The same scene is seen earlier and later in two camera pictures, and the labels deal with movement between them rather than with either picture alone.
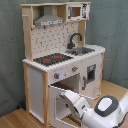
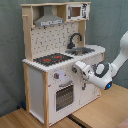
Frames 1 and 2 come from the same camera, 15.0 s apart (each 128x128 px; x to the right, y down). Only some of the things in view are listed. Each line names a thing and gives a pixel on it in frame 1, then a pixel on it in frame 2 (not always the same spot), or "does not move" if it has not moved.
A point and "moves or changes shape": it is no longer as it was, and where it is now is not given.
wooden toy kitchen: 59,60 does not move
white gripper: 79,103 → 85,70
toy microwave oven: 77,11 does not move
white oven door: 60,111 moves or changes shape
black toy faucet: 72,45 does not move
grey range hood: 48,18 does not move
